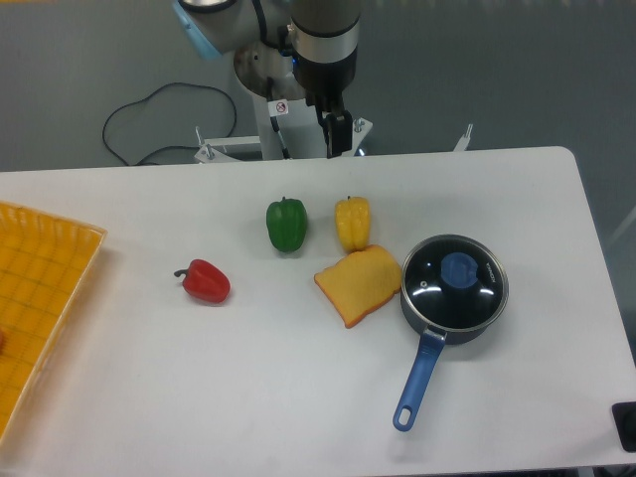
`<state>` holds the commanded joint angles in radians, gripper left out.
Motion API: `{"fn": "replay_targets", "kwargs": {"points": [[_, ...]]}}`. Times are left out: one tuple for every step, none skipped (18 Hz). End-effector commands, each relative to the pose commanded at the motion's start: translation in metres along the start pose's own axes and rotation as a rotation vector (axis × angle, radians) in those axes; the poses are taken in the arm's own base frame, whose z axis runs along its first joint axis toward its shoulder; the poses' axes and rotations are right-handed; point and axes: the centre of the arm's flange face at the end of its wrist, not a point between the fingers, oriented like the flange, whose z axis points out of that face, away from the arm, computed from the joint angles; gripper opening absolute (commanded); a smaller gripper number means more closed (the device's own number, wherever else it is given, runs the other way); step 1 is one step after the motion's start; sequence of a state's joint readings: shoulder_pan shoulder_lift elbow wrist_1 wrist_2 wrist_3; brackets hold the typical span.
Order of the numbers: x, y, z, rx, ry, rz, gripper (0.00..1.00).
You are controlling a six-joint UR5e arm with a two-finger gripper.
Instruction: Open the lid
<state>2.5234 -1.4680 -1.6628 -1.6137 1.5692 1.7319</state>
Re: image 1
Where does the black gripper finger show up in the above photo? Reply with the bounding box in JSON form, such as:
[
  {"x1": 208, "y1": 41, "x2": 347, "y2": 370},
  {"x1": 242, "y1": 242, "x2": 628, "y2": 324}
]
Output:
[{"x1": 320, "y1": 110, "x2": 353, "y2": 158}]

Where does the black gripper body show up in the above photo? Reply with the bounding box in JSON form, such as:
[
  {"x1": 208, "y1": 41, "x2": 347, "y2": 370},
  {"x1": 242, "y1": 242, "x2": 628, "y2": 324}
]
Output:
[{"x1": 292, "y1": 49, "x2": 358, "y2": 110}]

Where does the glass lid blue knob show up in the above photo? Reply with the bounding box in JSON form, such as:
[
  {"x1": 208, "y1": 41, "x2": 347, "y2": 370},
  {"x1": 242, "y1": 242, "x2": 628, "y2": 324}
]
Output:
[{"x1": 400, "y1": 235, "x2": 509, "y2": 334}]

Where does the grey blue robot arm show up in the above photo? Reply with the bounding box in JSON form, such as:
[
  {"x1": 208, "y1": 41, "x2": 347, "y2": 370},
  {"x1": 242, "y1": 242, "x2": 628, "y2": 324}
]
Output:
[{"x1": 173, "y1": 1, "x2": 362, "y2": 159}]

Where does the yellow bell pepper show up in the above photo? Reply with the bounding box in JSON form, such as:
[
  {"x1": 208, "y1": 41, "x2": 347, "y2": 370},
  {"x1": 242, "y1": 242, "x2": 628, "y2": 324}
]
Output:
[{"x1": 335, "y1": 197, "x2": 371, "y2": 253}]

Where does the green bell pepper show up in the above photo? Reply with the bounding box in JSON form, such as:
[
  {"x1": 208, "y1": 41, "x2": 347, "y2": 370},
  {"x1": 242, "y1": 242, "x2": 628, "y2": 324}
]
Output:
[{"x1": 265, "y1": 197, "x2": 308, "y2": 253}]

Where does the toast bread slice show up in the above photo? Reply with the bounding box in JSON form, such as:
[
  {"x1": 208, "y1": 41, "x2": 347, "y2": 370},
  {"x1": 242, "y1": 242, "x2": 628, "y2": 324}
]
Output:
[{"x1": 314, "y1": 244, "x2": 401, "y2": 329}]

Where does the red bell pepper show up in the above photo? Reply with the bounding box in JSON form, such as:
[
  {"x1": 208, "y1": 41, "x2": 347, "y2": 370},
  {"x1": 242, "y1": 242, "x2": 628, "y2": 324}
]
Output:
[{"x1": 174, "y1": 259, "x2": 231, "y2": 304}]

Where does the yellow plastic basket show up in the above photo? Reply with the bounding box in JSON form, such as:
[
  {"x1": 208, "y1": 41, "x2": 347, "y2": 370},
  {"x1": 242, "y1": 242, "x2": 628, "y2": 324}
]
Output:
[{"x1": 1, "y1": 202, "x2": 107, "y2": 436}]

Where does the black device table corner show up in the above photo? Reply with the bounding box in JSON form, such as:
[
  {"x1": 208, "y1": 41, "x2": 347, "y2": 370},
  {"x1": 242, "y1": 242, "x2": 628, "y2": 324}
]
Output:
[{"x1": 611, "y1": 401, "x2": 636, "y2": 453}]

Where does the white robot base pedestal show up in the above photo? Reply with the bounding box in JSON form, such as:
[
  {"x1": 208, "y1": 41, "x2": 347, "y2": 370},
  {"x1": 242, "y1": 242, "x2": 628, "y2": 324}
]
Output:
[{"x1": 234, "y1": 42, "x2": 326, "y2": 160}]

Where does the white metal base frame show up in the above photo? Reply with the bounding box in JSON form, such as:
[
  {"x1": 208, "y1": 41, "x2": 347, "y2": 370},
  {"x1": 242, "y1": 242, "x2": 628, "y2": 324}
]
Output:
[{"x1": 192, "y1": 117, "x2": 476, "y2": 164}]

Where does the black floor cable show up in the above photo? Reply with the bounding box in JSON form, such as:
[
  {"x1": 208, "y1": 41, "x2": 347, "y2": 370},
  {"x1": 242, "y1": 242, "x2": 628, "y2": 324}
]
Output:
[{"x1": 101, "y1": 81, "x2": 238, "y2": 167}]

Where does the blue handled saucepan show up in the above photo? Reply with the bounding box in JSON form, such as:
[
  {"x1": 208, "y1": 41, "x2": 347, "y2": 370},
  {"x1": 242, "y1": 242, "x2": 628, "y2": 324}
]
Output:
[{"x1": 392, "y1": 234, "x2": 510, "y2": 432}]

